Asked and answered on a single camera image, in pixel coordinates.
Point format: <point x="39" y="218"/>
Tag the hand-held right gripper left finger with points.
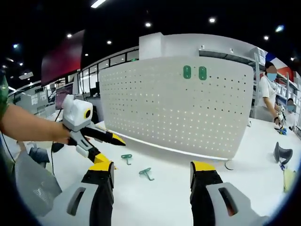
<point x="91" y="200"/>

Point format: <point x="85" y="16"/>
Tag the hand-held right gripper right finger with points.
<point x="211" y="207"/>

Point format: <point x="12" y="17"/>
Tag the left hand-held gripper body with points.
<point x="75" y="113"/>

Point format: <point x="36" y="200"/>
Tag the white perforated mounting plate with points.
<point x="164" y="131"/>

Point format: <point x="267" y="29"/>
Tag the person's left hand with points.
<point x="61" y="133"/>

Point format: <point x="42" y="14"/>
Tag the computer monitor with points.
<point x="64" y="94"/>

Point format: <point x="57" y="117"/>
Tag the dark grey cloth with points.
<point x="38" y="155"/>

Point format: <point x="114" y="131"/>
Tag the grey mesh office chair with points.
<point x="35" y="188"/>

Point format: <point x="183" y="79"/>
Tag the yellow cloth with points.
<point x="289" y="180"/>

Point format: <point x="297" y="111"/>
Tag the black curved device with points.
<point x="277" y="150"/>

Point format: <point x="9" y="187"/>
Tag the blue tool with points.
<point x="281" y="130"/>

